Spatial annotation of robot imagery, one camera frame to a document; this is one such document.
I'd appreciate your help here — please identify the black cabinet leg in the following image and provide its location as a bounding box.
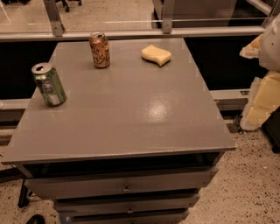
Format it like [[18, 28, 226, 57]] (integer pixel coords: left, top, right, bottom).
[[17, 179, 29, 208]]

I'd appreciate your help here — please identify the bottom grey drawer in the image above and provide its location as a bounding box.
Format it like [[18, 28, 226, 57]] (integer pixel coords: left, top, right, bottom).
[[59, 209, 189, 224]]

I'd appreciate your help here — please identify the middle grey drawer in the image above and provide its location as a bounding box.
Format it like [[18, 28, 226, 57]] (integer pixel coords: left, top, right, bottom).
[[54, 192, 200, 216]]

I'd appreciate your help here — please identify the orange soda can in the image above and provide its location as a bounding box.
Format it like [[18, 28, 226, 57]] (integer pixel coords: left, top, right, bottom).
[[89, 32, 110, 68]]

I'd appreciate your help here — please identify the grey drawer cabinet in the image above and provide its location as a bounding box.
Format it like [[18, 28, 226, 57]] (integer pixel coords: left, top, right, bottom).
[[0, 38, 237, 224]]

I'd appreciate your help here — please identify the black shoe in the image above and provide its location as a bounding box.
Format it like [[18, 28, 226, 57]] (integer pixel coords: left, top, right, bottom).
[[26, 214, 46, 224]]

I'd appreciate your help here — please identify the yellow sponge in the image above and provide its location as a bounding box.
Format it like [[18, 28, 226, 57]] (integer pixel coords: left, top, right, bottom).
[[141, 45, 172, 67]]

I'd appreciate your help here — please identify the black office chair base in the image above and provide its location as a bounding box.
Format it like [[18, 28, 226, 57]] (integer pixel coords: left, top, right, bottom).
[[55, 0, 83, 13]]

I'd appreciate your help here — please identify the top grey drawer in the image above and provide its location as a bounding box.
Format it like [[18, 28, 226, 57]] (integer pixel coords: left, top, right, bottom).
[[25, 166, 218, 200]]

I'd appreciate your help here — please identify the metal railing frame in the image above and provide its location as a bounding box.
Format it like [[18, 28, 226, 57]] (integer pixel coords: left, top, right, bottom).
[[0, 0, 279, 42]]

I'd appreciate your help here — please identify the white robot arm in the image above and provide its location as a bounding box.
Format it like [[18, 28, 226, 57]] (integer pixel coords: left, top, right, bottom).
[[240, 15, 280, 130]]

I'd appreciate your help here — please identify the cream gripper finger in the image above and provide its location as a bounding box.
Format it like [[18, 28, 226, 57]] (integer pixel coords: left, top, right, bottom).
[[240, 34, 263, 59], [240, 71, 280, 131]]

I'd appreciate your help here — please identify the green soda can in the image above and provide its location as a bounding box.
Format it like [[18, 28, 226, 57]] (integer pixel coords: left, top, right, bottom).
[[31, 62, 67, 107]]

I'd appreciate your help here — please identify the grey drawer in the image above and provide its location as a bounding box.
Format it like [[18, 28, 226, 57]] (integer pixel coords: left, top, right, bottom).
[[54, 192, 200, 216], [25, 166, 218, 200], [59, 209, 189, 224]]

